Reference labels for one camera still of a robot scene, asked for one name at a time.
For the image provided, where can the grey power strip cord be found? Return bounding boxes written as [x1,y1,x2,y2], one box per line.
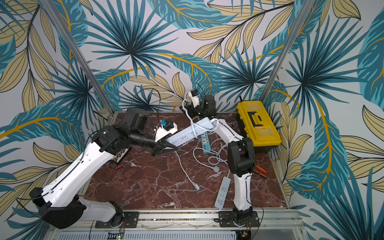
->
[173,98,220,192]

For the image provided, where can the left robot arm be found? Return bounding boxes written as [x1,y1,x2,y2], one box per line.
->
[30,108,178,229]

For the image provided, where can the teal power strip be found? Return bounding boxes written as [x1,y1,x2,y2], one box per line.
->
[201,133,211,154]

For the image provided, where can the short grey power strip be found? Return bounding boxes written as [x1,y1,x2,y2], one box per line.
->
[215,177,231,210]

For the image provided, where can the black balance charging board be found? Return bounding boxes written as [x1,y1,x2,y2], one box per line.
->
[109,147,132,166]

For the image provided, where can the yellow black toolbox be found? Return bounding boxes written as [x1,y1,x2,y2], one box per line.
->
[236,101,282,154]

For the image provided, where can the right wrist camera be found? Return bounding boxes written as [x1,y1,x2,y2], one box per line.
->
[188,90,200,108]

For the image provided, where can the cream power strip cord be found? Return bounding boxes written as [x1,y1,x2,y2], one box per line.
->
[211,112,238,127]

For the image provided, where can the short strip grey cord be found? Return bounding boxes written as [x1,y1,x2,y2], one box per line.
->
[192,139,232,178]

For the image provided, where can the orange handled pliers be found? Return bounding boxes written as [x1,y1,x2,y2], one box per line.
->
[253,166,267,179]

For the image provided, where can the aluminium frame post right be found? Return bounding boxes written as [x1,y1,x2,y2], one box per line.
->
[259,0,315,102]

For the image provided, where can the aluminium frame post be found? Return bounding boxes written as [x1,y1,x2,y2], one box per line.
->
[41,0,115,115]
[259,0,315,102]

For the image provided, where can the aluminium frame post left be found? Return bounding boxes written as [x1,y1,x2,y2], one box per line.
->
[41,0,115,115]

